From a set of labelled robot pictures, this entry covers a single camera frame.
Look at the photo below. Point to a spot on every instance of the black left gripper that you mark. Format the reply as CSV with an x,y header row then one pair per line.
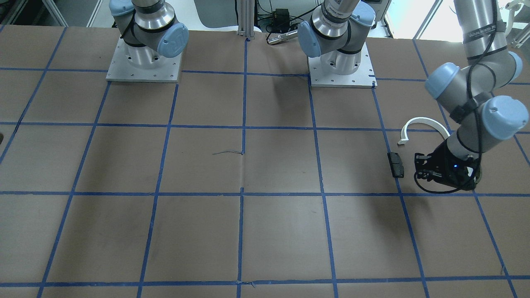
x,y
440,160

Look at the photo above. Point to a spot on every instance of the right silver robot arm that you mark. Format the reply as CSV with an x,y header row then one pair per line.
x,y
149,30

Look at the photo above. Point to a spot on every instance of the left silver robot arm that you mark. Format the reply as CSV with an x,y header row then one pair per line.
x,y
338,30

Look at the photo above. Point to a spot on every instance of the dark grey brake pad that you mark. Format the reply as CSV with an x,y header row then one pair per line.
x,y
396,165

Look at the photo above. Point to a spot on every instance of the brown paper table mat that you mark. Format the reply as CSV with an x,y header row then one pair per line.
x,y
241,180

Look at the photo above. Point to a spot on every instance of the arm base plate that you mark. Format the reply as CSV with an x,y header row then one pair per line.
x,y
145,68
336,69

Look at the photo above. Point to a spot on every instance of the aluminium frame post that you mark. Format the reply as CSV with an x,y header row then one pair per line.
x,y
245,18

